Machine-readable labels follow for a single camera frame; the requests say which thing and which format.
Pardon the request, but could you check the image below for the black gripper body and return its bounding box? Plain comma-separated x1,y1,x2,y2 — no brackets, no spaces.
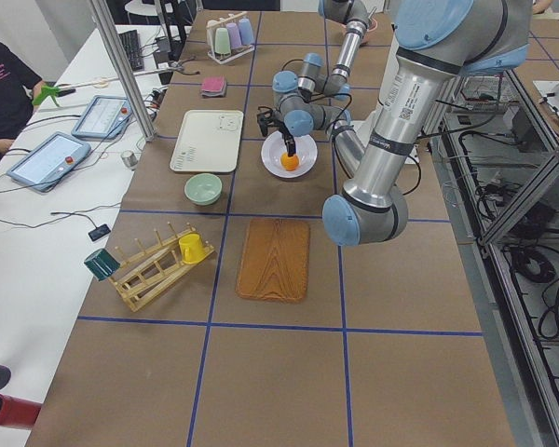
256,106,294,145

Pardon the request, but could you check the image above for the orange fruit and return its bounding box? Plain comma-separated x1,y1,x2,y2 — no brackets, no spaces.
280,153,300,171

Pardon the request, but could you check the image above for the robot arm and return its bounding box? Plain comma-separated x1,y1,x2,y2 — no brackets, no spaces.
257,1,532,246
272,1,373,101

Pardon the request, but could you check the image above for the cream bear tray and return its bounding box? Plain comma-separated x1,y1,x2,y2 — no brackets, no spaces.
170,110,244,173

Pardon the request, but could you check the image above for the brown wooden tray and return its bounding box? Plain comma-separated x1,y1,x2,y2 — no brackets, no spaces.
236,218,310,304

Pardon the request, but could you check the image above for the white round plate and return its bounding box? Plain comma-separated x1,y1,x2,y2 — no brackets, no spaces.
261,131,318,179

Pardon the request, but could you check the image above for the pink and grey cloth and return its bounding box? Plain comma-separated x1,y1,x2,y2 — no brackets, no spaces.
200,76,227,98

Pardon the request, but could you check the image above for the blue plastic cup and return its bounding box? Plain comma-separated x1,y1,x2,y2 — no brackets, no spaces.
238,17,254,47

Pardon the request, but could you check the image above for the green plastic cup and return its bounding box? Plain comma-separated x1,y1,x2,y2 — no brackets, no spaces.
214,27,231,59

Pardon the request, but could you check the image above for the light green bowl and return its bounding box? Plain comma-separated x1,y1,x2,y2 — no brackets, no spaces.
184,173,223,206

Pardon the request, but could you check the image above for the purple plastic cup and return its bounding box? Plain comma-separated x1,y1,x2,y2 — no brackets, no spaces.
225,22,242,50

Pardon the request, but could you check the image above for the pink bowl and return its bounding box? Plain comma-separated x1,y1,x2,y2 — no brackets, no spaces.
343,18,378,47

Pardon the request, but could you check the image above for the yellow mug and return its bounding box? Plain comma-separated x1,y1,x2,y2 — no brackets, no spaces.
179,233,207,264

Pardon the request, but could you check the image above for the small metal cylinder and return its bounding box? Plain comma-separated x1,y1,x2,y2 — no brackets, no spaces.
120,150,138,170

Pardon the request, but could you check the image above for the black keyboard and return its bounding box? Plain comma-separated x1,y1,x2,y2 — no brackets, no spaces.
118,30,144,72

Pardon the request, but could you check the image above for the far blue teach pendant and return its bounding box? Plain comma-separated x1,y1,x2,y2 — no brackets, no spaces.
71,95,132,140

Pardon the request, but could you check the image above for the blue teach pendant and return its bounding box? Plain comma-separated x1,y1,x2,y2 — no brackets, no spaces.
71,95,132,140
7,132,91,193

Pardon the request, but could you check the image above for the wooden peg drying rack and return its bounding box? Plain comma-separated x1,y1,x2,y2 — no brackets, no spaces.
107,223,215,312

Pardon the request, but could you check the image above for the small black device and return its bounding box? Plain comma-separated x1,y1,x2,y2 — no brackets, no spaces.
88,223,111,242

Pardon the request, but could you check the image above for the dark green mug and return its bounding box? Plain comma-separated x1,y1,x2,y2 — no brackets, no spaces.
84,249,120,281

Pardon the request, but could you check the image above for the near blue teach pendant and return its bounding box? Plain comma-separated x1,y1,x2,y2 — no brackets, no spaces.
7,132,91,193

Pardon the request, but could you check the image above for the person in black shirt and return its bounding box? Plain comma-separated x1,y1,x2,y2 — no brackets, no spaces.
0,42,45,160

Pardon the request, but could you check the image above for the red tube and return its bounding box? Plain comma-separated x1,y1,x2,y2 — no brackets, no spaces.
0,394,42,429

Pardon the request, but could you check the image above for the white wire cup rack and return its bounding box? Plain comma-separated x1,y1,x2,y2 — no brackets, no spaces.
206,11,255,64

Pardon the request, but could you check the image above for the aluminium frame post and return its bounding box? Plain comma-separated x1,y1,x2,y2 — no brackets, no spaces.
88,0,156,142

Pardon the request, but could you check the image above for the green handled grabber tool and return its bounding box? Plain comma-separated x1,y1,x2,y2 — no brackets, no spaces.
31,79,111,107

